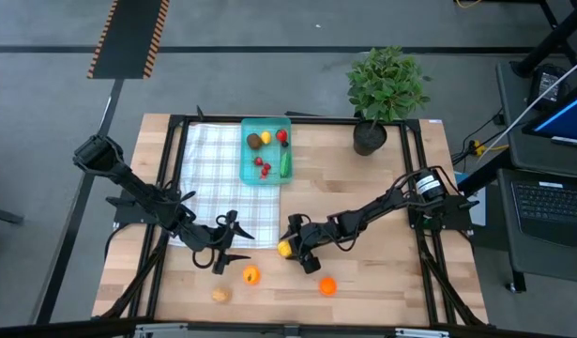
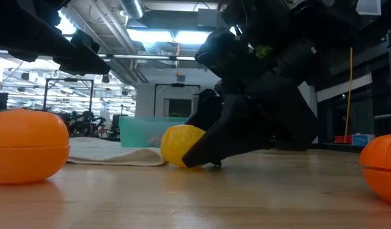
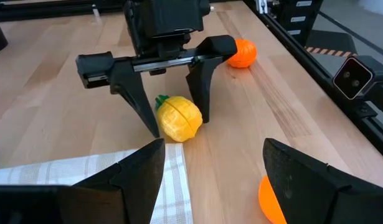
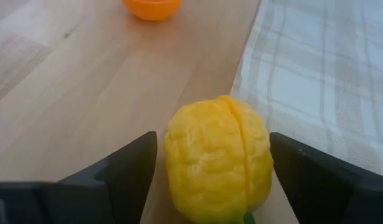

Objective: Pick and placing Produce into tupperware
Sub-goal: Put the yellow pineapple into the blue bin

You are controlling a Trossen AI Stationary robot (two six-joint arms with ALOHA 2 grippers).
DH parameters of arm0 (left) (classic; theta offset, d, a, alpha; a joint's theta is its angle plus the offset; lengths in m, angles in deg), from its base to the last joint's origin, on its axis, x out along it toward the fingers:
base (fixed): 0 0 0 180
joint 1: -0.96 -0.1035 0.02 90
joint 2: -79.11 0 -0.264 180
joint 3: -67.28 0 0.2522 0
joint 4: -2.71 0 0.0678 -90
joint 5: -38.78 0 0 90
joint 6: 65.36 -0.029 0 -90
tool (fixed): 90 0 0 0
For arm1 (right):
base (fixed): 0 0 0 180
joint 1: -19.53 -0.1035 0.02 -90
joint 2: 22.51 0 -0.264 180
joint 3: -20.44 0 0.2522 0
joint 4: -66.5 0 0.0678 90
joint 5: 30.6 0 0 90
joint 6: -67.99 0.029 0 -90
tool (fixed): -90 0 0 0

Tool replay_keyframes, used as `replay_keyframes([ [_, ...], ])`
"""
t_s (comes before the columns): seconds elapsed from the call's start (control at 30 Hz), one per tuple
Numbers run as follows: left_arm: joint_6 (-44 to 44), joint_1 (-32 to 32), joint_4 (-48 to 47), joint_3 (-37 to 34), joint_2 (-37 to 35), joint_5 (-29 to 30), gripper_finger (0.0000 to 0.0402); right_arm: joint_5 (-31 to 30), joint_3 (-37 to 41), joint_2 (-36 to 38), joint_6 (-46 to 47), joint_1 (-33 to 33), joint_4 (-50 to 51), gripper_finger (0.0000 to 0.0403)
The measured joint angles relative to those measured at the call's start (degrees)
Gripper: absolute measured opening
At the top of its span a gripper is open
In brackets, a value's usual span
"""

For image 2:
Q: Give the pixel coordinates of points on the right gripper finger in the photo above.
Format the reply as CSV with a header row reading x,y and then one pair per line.
x,y
208,108
262,121

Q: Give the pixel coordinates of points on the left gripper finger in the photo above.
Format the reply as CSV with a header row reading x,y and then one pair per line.
x,y
87,63

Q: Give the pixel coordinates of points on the yellow toy pineapple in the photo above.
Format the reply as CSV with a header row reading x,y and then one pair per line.
x,y
179,143

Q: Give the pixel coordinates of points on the orange toy persimmon with leaf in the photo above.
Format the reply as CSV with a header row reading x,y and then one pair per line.
x,y
26,146

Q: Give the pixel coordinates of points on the orange toy mandarin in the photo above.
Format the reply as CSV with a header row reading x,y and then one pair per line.
x,y
382,165

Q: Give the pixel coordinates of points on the teal plastic tupperware container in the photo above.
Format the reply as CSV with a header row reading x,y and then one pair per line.
x,y
141,132

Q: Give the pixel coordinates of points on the green plant in black pot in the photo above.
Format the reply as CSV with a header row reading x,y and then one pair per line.
x,y
264,51

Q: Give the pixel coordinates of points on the ceiling light panel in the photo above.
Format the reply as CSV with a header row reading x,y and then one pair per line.
x,y
169,36

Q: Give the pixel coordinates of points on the red box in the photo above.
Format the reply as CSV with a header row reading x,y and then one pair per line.
x,y
343,139

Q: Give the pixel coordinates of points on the white grey checkered cloth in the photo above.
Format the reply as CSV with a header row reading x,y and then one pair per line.
x,y
112,152

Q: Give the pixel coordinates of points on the blue box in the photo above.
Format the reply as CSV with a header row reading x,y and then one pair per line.
x,y
363,140

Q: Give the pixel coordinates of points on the black background rig frame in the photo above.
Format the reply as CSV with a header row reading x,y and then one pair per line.
x,y
155,98
45,95

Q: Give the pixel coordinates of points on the silver air duct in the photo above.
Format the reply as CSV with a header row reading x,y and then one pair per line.
x,y
133,8

